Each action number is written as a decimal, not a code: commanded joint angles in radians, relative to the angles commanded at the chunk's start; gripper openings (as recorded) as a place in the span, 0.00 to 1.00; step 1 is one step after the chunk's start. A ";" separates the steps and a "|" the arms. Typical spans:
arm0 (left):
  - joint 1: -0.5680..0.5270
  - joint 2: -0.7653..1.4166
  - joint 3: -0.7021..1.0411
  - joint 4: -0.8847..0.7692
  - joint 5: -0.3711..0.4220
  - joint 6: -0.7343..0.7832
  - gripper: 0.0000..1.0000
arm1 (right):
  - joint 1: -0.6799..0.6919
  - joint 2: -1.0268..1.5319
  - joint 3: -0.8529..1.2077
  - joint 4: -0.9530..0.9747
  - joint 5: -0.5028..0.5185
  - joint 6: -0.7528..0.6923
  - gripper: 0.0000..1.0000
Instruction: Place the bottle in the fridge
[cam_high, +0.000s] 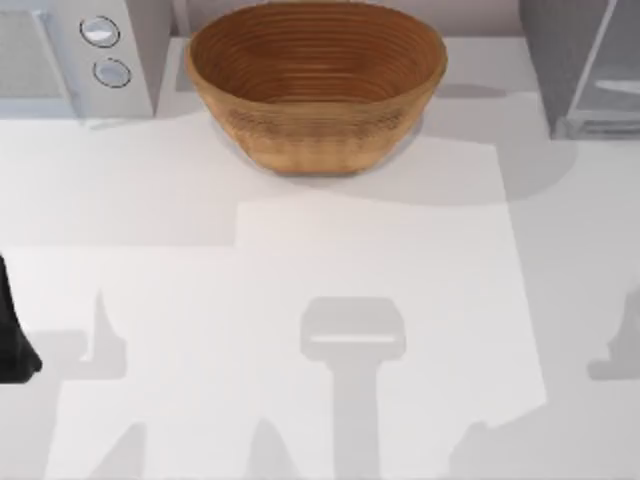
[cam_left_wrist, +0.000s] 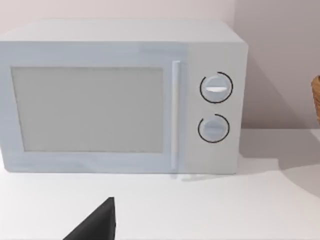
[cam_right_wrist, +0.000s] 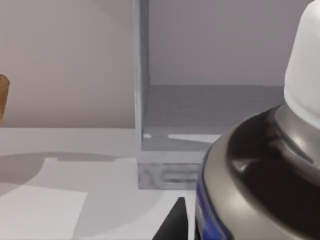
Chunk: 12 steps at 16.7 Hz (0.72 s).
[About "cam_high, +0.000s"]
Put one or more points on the pale microwave oven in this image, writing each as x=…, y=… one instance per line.
x=135, y=65

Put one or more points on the glass cabinet door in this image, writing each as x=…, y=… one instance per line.
x=607, y=75

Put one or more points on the small microwave knob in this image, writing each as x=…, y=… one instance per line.
x=112, y=72

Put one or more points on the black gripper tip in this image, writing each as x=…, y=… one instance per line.
x=12, y=340

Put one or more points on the brown woven basket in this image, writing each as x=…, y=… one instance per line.
x=315, y=75

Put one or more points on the grey cabinet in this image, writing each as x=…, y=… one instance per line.
x=555, y=55

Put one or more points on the large microwave knob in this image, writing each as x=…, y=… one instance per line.
x=99, y=31

